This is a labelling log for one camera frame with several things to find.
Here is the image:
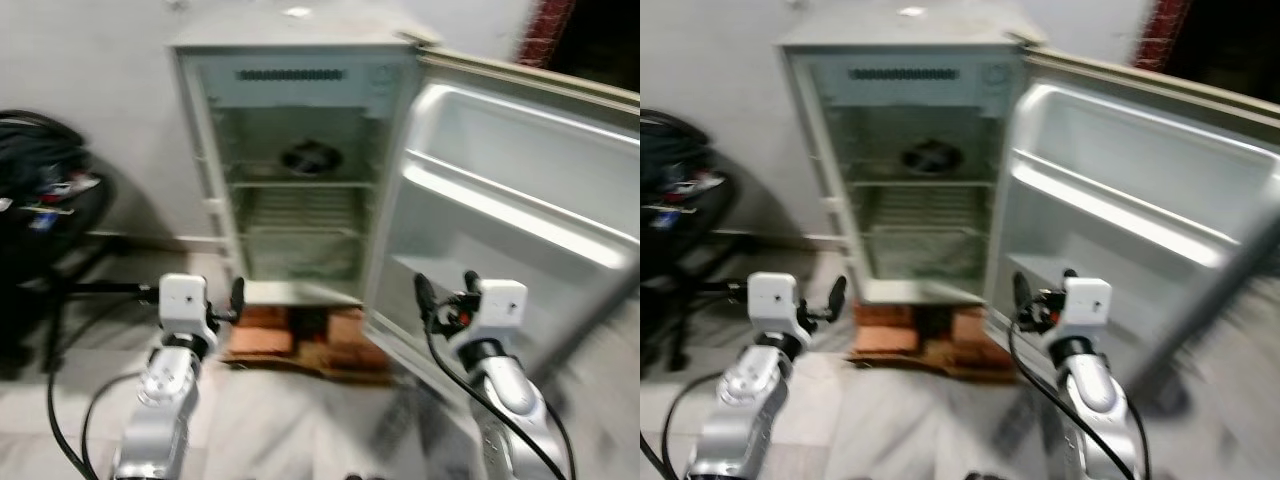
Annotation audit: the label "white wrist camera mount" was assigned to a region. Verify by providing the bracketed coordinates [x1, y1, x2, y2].
[455, 280, 529, 353]
[160, 274, 215, 343]
[1050, 277, 1114, 347]
[748, 272, 803, 343]

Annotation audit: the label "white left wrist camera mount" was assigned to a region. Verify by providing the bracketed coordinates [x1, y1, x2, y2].
[160, 274, 215, 343]
[748, 272, 803, 343]

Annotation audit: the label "red brick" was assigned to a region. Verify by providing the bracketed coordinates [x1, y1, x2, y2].
[950, 308, 1007, 367]
[855, 303, 922, 357]
[228, 305, 297, 357]
[325, 308, 387, 367]

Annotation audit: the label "brown wooden board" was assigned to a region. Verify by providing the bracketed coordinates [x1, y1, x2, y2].
[220, 340, 397, 387]
[848, 340, 1017, 387]

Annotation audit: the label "white fridge door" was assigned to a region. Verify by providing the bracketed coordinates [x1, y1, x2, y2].
[985, 45, 1280, 403]
[362, 45, 641, 403]

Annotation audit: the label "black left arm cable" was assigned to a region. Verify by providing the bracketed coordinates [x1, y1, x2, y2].
[44, 290, 166, 480]
[640, 370, 736, 480]

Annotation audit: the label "small white fridge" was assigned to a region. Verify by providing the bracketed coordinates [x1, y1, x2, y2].
[165, 25, 443, 307]
[775, 25, 1047, 307]

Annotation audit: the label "grey pole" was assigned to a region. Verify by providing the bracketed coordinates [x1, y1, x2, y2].
[1128, 213, 1280, 403]

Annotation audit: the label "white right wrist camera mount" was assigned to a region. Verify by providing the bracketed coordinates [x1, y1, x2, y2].
[455, 280, 529, 353]
[1050, 277, 1114, 347]

